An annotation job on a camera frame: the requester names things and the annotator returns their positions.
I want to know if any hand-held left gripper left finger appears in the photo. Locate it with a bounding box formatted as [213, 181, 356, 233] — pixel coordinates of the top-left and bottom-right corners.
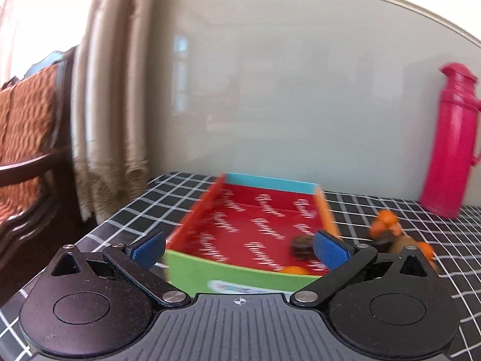
[47, 230, 188, 309]

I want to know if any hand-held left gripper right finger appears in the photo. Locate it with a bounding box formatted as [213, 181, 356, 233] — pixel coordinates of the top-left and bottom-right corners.
[290, 229, 438, 308]

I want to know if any red lined cardboard box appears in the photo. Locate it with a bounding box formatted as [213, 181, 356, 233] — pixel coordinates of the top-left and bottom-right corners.
[162, 172, 341, 297]

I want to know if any orange carrot piece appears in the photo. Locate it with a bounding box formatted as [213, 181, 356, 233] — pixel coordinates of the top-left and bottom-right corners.
[417, 242, 438, 268]

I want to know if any brown walnut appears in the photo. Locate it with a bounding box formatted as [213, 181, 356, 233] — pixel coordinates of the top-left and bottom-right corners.
[289, 235, 315, 259]

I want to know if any black white checked tablecloth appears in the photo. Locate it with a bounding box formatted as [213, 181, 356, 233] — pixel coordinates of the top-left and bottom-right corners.
[0, 171, 481, 361]

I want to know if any pink thermos jug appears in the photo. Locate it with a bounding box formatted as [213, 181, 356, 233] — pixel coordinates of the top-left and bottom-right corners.
[419, 63, 481, 219]

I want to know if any beige curtain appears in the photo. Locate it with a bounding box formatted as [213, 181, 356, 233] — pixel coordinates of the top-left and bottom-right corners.
[73, 0, 158, 222]

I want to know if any wooden chair orange upholstery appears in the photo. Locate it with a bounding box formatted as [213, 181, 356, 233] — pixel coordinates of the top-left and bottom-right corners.
[0, 45, 81, 271]

